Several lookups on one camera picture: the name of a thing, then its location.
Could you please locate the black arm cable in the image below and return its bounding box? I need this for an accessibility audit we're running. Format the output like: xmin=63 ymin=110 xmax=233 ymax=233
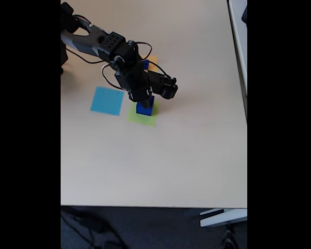
xmin=101 ymin=41 xmax=153 ymax=91

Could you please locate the black floor cable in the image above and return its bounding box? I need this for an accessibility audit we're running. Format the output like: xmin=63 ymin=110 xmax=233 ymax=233
xmin=61 ymin=207 xmax=125 ymax=249

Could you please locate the white table foot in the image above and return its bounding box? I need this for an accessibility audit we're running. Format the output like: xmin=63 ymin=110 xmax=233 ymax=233
xmin=199 ymin=208 xmax=248 ymax=228

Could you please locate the green paper square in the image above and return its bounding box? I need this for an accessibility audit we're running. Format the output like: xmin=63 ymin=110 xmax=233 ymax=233
xmin=126 ymin=100 xmax=161 ymax=128

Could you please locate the large blue cube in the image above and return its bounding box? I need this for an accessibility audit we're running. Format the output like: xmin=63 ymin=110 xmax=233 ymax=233
xmin=135 ymin=101 xmax=155 ymax=116

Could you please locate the orange paper square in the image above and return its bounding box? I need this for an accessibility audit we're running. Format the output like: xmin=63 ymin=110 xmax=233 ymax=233
xmin=141 ymin=54 xmax=158 ymax=72

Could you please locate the light blue paper square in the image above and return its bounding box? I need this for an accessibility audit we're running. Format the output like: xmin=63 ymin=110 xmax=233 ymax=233
xmin=90 ymin=86 xmax=125 ymax=116

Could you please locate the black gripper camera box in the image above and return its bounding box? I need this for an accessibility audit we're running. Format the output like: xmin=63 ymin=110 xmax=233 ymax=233
xmin=147 ymin=70 xmax=179 ymax=100

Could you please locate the medium blue cube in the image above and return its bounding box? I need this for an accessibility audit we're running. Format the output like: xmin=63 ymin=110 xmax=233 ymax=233
xmin=136 ymin=95 xmax=156 ymax=107

